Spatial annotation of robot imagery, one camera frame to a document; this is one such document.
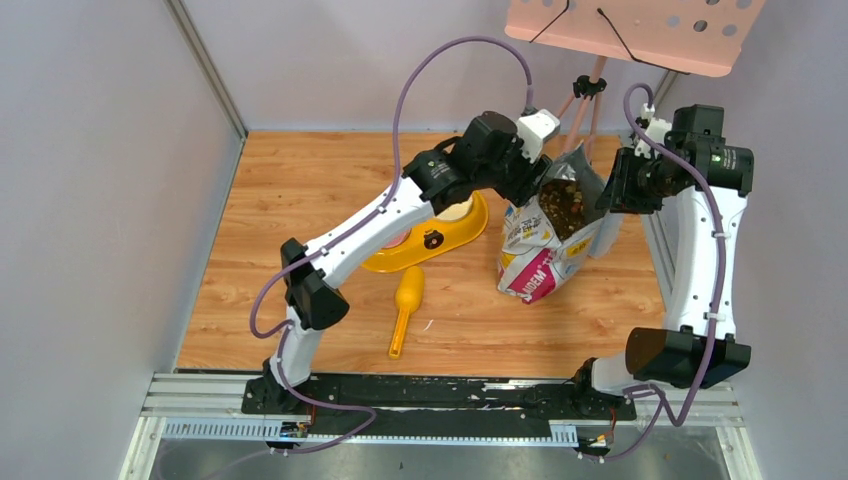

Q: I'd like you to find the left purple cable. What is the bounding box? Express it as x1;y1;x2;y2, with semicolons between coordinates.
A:
248;35;535;456

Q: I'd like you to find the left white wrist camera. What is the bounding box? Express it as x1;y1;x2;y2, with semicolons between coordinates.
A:
516;109;561;164

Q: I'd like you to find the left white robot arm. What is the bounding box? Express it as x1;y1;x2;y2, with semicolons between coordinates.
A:
267;109;560;413

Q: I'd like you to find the purple cable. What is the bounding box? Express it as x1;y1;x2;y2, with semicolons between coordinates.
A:
576;82;729;462
248;35;535;456

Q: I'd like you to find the yellow plastic scoop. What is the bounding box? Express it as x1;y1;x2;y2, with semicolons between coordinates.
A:
388;266;425;360

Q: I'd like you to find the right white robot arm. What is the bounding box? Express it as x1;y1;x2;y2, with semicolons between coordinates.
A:
570;103;754;418

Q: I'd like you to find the pink bowl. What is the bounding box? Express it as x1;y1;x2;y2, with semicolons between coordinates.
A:
383;231;410;250

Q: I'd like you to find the pink music stand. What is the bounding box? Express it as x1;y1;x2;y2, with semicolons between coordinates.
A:
504;1;764;151

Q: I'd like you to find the cream bowl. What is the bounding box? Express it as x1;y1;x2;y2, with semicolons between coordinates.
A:
436;196;474;223

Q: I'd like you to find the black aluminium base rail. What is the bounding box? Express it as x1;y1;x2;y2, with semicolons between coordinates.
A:
142;370;743;448

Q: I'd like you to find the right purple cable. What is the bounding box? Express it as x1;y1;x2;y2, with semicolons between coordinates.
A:
576;82;729;462

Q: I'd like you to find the pet food bag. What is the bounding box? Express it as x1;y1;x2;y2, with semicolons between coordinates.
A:
496;144;608;304

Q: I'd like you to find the yellow double pet feeder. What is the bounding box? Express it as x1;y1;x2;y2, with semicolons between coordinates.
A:
362;192;489;273

